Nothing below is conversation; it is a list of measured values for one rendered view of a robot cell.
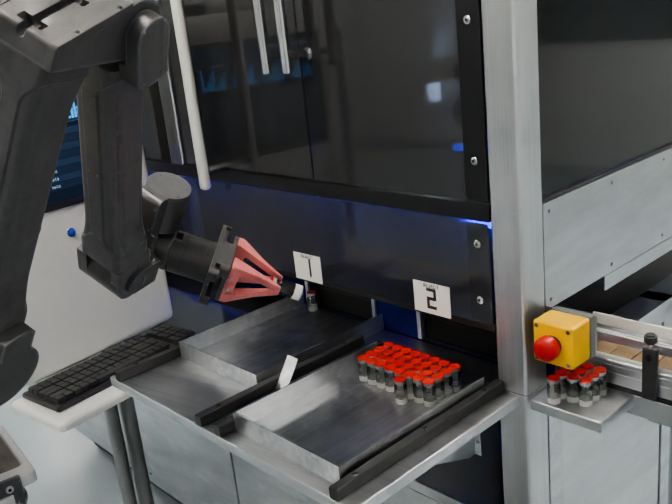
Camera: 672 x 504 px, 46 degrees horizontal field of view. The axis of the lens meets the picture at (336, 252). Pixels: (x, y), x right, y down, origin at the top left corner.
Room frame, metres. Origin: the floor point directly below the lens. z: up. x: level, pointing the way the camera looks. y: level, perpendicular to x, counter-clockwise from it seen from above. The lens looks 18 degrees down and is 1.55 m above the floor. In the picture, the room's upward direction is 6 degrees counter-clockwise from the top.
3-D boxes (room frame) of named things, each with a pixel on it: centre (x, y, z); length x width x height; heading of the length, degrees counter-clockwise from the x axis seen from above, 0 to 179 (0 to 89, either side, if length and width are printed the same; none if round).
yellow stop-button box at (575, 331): (1.16, -0.35, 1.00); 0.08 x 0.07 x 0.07; 132
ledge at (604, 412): (1.17, -0.39, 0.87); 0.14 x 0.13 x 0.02; 132
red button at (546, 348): (1.13, -0.32, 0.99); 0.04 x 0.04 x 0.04; 42
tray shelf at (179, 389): (1.35, 0.07, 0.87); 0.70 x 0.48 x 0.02; 42
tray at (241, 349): (1.52, 0.13, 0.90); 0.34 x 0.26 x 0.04; 132
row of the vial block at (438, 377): (1.26, -0.10, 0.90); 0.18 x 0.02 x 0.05; 41
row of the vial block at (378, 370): (1.25, -0.08, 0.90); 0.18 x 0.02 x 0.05; 41
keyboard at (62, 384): (1.65, 0.53, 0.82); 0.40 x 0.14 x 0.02; 140
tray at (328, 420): (1.19, -0.01, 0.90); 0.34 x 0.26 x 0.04; 131
